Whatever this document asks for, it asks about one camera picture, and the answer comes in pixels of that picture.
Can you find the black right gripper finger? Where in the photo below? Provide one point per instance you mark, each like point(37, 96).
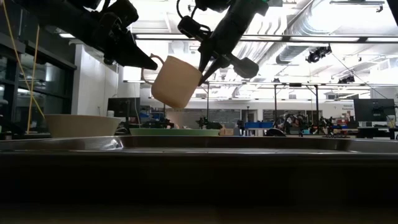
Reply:
point(214, 70)
point(203, 62)

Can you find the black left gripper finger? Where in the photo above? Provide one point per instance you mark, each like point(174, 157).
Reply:
point(140, 59)

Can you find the peach ribbed mug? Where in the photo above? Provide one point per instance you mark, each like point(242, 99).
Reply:
point(174, 84)

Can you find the green plate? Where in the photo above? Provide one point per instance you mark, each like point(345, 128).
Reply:
point(174, 132)

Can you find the white bowl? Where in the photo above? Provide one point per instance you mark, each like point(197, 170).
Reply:
point(81, 126)

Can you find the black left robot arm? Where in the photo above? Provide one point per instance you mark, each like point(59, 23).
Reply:
point(62, 18)

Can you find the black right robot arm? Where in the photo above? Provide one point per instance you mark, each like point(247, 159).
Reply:
point(236, 18)

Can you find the black background robot arm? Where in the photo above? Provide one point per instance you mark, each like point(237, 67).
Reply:
point(292, 123)

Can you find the black computer monitor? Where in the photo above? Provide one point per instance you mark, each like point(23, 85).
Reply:
point(119, 107)
point(373, 110)

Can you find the white paper cup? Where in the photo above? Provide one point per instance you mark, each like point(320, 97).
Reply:
point(110, 114)

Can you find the blue storage bin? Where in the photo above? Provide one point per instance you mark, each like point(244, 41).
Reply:
point(258, 125)

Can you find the black metal rack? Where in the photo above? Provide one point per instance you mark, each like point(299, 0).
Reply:
point(295, 84)

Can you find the long ceiling light bar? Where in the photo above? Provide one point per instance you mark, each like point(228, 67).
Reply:
point(326, 39)

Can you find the black ceiling fixture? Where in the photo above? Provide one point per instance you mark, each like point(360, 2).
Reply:
point(346, 80)

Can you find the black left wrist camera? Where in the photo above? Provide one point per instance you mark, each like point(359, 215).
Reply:
point(124, 12)

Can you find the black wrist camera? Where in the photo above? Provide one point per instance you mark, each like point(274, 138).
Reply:
point(124, 12)
point(191, 28)

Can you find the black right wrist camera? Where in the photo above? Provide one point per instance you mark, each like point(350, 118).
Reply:
point(191, 28)

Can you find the silver ceiling air duct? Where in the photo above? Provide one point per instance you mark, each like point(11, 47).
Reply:
point(292, 54)

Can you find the black ceiling camera cluster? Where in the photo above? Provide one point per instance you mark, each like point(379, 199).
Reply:
point(317, 55)

